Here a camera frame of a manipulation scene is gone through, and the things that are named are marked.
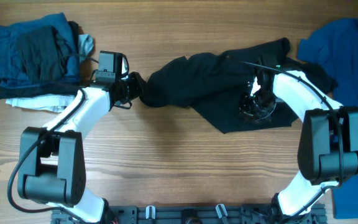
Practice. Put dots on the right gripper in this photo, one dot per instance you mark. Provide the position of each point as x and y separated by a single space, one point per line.
250 115

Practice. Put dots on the folded white garment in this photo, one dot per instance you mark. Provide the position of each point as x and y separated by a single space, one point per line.
50 102

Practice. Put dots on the folded blue garment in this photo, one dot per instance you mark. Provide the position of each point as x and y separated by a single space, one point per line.
12 73

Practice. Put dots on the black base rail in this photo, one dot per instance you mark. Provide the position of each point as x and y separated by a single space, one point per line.
244 214

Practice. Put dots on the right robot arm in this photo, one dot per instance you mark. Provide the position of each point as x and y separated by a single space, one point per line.
328 148

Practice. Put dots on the black polo shirt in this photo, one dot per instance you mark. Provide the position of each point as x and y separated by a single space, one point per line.
216 86

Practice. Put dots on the folded black garment on top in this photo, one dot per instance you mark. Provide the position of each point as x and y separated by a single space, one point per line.
42 52

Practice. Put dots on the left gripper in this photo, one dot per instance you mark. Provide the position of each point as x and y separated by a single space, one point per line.
138 84

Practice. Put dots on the folded black garment underneath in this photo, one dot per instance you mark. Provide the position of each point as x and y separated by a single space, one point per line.
63 86

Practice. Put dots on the blue shirt on right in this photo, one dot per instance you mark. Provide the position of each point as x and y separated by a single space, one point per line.
335 48

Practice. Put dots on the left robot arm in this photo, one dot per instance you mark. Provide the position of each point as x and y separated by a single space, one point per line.
51 167

